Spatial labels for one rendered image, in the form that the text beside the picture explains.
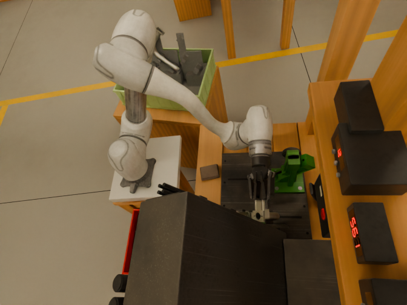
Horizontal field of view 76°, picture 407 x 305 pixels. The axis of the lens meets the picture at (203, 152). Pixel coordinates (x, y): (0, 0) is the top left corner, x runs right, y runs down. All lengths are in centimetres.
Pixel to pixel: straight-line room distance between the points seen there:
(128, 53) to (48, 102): 298
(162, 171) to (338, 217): 103
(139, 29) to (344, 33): 68
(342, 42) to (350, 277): 75
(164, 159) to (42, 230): 172
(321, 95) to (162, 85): 50
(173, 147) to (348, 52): 99
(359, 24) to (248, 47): 238
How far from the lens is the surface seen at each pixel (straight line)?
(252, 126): 104
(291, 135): 154
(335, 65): 116
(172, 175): 147
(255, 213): 103
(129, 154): 133
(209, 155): 147
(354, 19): 104
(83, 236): 269
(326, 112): 82
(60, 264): 276
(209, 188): 139
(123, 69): 89
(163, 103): 181
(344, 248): 68
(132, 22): 100
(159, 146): 160
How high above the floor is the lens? 219
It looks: 60 degrees down
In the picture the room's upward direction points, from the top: 21 degrees counter-clockwise
